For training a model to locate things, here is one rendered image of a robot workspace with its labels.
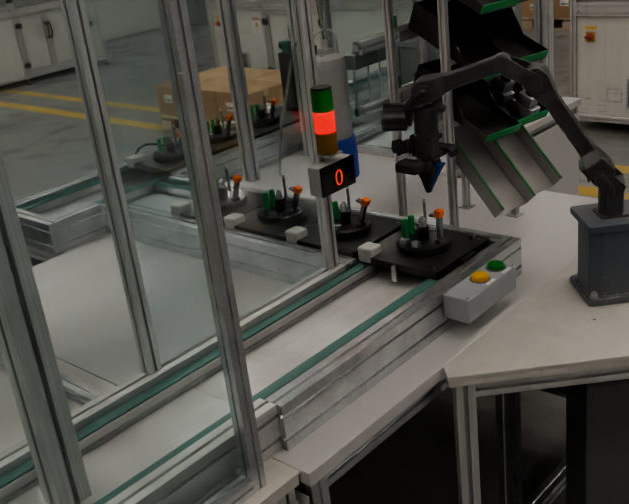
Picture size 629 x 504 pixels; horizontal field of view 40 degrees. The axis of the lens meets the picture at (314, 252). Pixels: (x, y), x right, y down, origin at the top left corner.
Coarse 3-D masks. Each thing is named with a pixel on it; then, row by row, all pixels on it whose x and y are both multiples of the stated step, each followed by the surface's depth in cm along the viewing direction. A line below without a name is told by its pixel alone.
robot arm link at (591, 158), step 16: (544, 80) 189; (544, 96) 191; (560, 96) 195; (560, 112) 193; (576, 128) 193; (576, 144) 195; (592, 144) 194; (592, 160) 194; (608, 160) 195; (592, 176) 195
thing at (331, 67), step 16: (320, 48) 298; (336, 48) 301; (320, 64) 292; (336, 64) 292; (320, 80) 294; (336, 80) 294; (336, 96) 296; (336, 112) 298; (336, 128) 300; (352, 128) 306
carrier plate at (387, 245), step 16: (416, 224) 233; (384, 240) 225; (464, 240) 219; (480, 240) 218; (384, 256) 215; (400, 256) 214; (432, 256) 212; (448, 256) 211; (464, 256) 211; (416, 272) 207; (432, 272) 204; (448, 272) 207
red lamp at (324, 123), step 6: (318, 114) 197; (324, 114) 196; (330, 114) 197; (318, 120) 197; (324, 120) 197; (330, 120) 197; (318, 126) 198; (324, 126) 197; (330, 126) 198; (318, 132) 199; (324, 132) 198; (330, 132) 198
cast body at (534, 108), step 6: (522, 90) 232; (522, 96) 231; (528, 96) 230; (510, 102) 236; (516, 102) 233; (522, 102) 231; (528, 102) 230; (534, 102) 231; (510, 108) 235; (516, 108) 233; (522, 108) 232; (528, 108) 231; (534, 108) 232; (522, 114) 233; (528, 114) 231
